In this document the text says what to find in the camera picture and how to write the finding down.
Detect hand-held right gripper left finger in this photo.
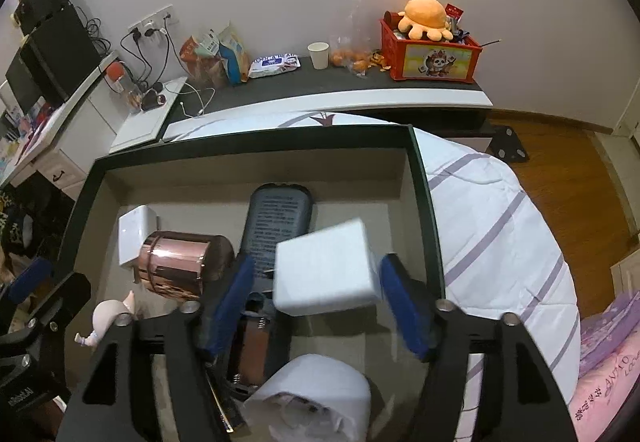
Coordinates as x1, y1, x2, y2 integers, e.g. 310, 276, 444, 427
59, 252, 257, 442

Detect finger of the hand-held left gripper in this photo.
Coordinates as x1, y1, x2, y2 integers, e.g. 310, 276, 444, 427
0, 256, 93, 363

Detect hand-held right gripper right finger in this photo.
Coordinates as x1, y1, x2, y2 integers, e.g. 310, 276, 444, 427
378, 252, 581, 442

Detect rose gold metal cylinder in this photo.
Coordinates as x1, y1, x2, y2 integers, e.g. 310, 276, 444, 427
135, 231, 236, 301

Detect pink pig figurine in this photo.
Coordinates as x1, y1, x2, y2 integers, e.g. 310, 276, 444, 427
74, 291, 138, 350

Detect white charger block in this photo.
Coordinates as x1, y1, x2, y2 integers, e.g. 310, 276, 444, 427
272, 217, 383, 315

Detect small white power adapter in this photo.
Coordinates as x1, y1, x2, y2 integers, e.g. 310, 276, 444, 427
117, 205, 160, 273

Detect pink box with dark rim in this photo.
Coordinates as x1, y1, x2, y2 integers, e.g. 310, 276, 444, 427
52, 123, 448, 442

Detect dark patterned cloth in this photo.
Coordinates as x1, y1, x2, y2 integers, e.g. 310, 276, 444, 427
0, 182, 76, 268

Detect white quilt with purple stripes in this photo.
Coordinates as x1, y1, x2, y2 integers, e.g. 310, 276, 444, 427
162, 110, 583, 442

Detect white desk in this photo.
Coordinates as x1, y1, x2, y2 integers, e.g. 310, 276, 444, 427
0, 50, 121, 203

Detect white bedside table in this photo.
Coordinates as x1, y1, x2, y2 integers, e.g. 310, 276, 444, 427
109, 76, 188, 154

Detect black monitor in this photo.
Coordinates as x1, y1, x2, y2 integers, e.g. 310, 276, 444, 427
5, 47, 46, 115

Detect pink floral bedding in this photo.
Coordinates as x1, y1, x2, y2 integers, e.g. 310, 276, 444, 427
567, 289, 640, 442

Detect black plug adapter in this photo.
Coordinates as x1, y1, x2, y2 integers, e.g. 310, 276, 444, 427
141, 90, 168, 112

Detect bottle with orange cap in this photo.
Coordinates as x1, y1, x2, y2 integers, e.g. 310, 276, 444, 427
105, 62, 143, 110

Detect large black speaker box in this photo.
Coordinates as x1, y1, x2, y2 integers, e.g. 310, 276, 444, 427
20, 5, 103, 106

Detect orange snack bag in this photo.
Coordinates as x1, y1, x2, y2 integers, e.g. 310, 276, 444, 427
179, 35, 228, 88

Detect wet wipes pack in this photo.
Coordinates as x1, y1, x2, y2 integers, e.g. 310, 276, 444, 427
248, 51, 302, 79

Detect red storage crate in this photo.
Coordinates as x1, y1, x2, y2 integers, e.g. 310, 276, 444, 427
379, 17, 483, 83

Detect plastic bag of oranges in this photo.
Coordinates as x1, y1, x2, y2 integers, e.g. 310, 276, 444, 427
327, 0, 386, 76

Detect white paper cup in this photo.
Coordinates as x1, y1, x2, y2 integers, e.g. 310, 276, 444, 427
307, 41, 331, 70

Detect orange octopus plush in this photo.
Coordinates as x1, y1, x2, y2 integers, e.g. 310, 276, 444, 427
397, 0, 455, 42

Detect black metal bracket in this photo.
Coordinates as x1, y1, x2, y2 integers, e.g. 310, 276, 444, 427
487, 125, 531, 164

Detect white charging cable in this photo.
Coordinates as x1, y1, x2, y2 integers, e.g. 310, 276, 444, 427
180, 85, 216, 118

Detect black power cables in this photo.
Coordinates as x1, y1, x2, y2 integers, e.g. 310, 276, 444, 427
120, 25, 173, 93

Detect white wall socket strip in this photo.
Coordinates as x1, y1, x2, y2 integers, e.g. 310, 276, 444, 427
127, 5, 176, 39

